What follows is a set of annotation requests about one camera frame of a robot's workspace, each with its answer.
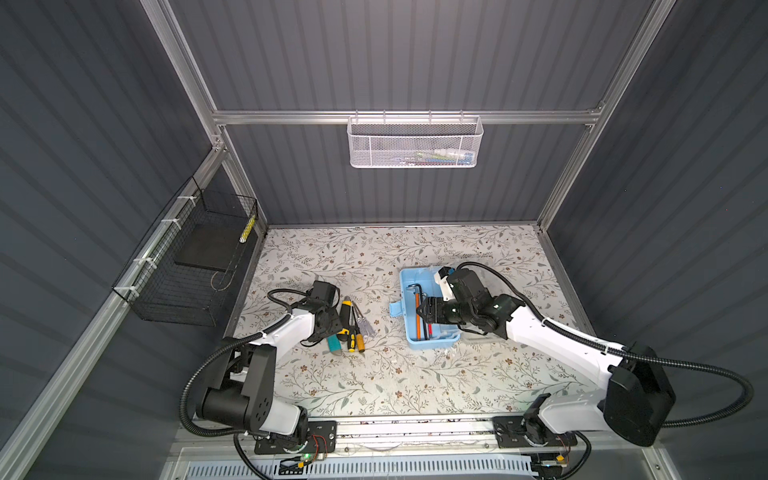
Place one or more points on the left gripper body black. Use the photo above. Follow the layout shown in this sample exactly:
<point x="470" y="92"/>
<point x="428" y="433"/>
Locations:
<point x="333" y="323"/>

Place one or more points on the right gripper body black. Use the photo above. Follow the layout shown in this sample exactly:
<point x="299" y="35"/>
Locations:
<point x="454" y="313"/>

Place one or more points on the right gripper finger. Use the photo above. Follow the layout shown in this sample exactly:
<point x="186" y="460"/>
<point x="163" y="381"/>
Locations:
<point x="427" y="317"/>
<point x="429" y="304"/>

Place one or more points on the blue plastic tool box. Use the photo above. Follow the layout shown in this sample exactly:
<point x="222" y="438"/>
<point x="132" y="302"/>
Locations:
<point x="445" y="334"/>

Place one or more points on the black hex key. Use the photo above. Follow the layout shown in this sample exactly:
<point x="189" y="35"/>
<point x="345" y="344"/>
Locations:
<point x="423" y="325"/>

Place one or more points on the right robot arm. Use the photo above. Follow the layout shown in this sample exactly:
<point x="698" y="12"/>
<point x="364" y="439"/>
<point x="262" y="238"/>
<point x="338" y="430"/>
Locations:
<point x="632" y="396"/>

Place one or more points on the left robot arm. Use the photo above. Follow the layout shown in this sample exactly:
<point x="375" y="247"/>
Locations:
<point x="232" y="392"/>

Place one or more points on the yellow black ratchet screwdriver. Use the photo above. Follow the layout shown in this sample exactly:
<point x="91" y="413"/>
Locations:
<point x="346" y="333"/>

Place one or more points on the small yellow black screwdriver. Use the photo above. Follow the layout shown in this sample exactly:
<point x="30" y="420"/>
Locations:
<point x="355" y="341"/>

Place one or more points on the yellow marker in basket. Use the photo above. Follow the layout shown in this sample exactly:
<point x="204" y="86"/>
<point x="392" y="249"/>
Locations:
<point x="247" y="229"/>

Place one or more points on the black foam pad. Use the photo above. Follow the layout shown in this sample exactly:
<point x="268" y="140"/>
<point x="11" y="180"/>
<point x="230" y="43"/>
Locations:
<point x="210" y="247"/>

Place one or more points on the items in white basket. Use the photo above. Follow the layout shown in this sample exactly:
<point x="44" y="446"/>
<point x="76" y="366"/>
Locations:
<point x="444" y="157"/>

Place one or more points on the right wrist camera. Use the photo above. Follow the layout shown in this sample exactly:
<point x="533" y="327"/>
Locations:
<point x="441" y="279"/>

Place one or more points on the aluminium front rail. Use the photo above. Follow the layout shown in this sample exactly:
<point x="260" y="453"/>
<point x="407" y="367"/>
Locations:
<point x="397" y="435"/>

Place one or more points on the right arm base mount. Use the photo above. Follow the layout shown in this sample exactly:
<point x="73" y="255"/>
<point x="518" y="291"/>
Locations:
<point x="514" y="431"/>

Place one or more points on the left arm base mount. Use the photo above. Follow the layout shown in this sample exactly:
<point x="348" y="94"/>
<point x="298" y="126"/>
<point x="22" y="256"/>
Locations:
<point x="310" y="437"/>

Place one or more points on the black wire basket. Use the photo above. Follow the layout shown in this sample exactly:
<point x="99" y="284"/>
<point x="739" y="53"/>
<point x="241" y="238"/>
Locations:
<point x="158" y="290"/>

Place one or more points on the white wire mesh basket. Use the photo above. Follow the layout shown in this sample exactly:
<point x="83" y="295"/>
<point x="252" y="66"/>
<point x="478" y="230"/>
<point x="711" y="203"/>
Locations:
<point x="373" y="142"/>

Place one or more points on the white perforated cable duct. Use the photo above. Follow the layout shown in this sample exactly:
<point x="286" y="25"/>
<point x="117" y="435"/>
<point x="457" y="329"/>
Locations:
<point x="401" y="467"/>

